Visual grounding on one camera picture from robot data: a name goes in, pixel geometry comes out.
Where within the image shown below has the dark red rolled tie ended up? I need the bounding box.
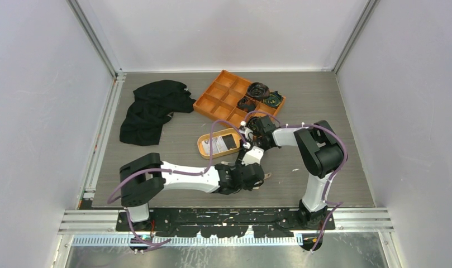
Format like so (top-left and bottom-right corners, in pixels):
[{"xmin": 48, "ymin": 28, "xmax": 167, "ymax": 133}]
[{"xmin": 236, "ymin": 97, "xmax": 256, "ymax": 113}]

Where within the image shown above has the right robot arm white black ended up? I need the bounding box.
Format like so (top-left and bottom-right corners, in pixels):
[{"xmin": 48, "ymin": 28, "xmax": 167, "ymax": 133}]
[{"xmin": 240, "ymin": 116, "xmax": 348, "ymax": 229}]

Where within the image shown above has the green patterned rolled tie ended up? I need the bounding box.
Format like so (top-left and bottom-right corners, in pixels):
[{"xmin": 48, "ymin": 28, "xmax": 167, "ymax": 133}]
[{"xmin": 262, "ymin": 91, "xmax": 283, "ymax": 109}]

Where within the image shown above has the orange oval tray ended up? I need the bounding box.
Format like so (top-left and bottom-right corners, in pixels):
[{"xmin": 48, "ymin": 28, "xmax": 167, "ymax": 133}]
[{"xmin": 197, "ymin": 128, "xmax": 241, "ymax": 159}]

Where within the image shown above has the dark brown rolled tie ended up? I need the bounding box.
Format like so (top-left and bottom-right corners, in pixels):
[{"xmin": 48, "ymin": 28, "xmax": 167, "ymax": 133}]
[{"xmin": 246, "ymin": 82, "xmax": 270, "ymax": 101}]

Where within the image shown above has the black VIP credit card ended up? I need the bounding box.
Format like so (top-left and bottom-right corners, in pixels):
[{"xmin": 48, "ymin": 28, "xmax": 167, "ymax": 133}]
[{"xmin": 222, "ymin": 134, "xmax": 237, "ymax": 150}]

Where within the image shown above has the right credit card in tray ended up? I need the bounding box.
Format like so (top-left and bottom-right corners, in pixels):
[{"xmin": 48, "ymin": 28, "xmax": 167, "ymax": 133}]
[{"xmin": 201, "ymin": 136, "xmax": 228, "ymax": 156}]

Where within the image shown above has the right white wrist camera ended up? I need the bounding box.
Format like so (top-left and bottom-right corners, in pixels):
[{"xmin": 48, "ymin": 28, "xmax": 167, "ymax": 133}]
[{"xmin": 239, "ymin": 121, "xmax": 254, "ymax": 143}]

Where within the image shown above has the green yellow rolled tie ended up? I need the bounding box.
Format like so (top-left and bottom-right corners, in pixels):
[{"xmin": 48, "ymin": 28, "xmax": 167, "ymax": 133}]
[{"xmin": 246, "ymin": 116, "xmax": 264, "ymax": 132}]

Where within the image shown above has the aluminium front frame rail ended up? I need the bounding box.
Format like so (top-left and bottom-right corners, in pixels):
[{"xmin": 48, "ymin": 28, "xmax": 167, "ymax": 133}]
[{"xmin": 58, "ymin": 208, "xmax": 394, "ymax": 250}]

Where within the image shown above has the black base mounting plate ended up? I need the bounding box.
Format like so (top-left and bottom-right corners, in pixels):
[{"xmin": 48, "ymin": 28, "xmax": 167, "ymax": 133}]
[{"xmin": 133, "ymin": 208, "xmax": 323, "ymax": 238}]

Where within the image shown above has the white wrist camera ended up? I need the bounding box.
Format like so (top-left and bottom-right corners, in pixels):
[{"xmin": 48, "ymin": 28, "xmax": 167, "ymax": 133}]
[
  {"xmin": 239, "ymin": 121, "xmax": 254, "ymax": 143},
  {"xmin": 241, "ymin": 146, "xmax": 264, "ymax": 165}
]

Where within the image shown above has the beige card holder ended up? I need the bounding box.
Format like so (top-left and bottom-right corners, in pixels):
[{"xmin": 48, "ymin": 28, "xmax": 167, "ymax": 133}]
[{"xmin": 215, "ymin": 161, "xmax": 272, "ymax": 194}]

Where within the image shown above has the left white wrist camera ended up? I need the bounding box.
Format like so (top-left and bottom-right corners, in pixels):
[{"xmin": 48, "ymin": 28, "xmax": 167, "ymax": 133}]
[{"xmin": 241, "ymin": 146, "xmax": 264, "ymax": 165}]

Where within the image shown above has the orange compartment organizer box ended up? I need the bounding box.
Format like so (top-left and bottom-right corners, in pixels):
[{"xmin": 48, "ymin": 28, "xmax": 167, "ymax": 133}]
[{"xmin": 193, "ymin": 70, "xmax": 287, "ymax": 127}]

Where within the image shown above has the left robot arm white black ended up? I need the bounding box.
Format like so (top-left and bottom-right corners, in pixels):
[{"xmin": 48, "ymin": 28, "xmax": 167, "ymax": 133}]
[{"xmin": 120, "ymin": 152, "xmax": 266, "ymax": 231}]

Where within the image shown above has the black cloth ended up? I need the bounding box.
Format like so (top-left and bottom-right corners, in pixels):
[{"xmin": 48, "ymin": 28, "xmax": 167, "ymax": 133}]
[{"xmin": 119, "ymin": 79, "xmax": 196, "ymax": 146}]

